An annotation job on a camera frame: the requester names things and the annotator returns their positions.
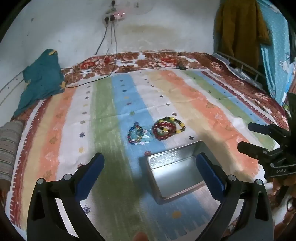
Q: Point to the white power strip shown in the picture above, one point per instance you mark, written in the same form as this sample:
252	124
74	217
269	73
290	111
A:
114	16

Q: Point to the metal bed rail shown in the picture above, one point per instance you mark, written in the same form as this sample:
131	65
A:
247	70

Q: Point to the silver metal tin box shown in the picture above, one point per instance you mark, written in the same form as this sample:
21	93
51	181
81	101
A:
175	171

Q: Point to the person's left hand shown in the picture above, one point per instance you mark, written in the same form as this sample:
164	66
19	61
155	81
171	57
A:
141	237

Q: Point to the mustard yellow garment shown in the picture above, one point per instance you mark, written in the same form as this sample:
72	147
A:
238	30

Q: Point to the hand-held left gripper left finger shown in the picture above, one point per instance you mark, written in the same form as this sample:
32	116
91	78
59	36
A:
90	178

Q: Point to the blue dotted cloth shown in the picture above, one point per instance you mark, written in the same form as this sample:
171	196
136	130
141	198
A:
276	46

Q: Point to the teal cloth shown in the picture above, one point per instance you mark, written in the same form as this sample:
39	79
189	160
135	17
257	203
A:
39	81

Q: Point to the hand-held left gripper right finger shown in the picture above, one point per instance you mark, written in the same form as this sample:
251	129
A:
211	177

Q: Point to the small black device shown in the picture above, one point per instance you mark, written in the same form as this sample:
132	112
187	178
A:
182	68

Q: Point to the grey striped pillow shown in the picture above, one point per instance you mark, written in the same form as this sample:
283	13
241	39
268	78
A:
9	148

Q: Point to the green jade bangle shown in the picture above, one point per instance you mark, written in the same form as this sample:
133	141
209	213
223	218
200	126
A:
170	119

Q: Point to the pastel striped blanket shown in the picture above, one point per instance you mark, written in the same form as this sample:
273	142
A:
104	111

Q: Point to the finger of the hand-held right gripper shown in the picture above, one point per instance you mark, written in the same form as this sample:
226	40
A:
259	128
251	149

